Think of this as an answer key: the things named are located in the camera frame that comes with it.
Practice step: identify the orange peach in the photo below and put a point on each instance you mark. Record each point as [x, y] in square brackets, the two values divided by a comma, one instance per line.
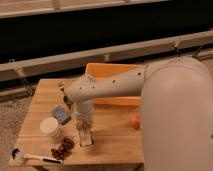
[135, 122]

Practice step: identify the white paper cup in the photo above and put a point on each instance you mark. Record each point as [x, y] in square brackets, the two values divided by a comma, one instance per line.
[50, 127]

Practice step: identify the wooden table rail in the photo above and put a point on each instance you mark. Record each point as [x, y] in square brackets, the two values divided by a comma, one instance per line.
[13, 70]

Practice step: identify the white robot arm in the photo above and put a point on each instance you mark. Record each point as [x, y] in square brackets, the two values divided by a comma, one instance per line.
[176, 110]

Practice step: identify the white dish brush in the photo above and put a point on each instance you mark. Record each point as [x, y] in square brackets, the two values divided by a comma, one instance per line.
[21, 157]

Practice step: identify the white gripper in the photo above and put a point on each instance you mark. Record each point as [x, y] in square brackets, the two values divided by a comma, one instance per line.
[84, 115]

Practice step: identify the yellow plastic bin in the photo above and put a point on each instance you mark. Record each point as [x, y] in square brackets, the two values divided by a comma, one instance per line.
[105, 70]

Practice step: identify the bunch of dark grapes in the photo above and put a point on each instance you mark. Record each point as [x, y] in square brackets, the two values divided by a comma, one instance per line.
[64, 149]

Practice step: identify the blue sponge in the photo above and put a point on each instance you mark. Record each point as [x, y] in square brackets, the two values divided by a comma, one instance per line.
[61, 115]

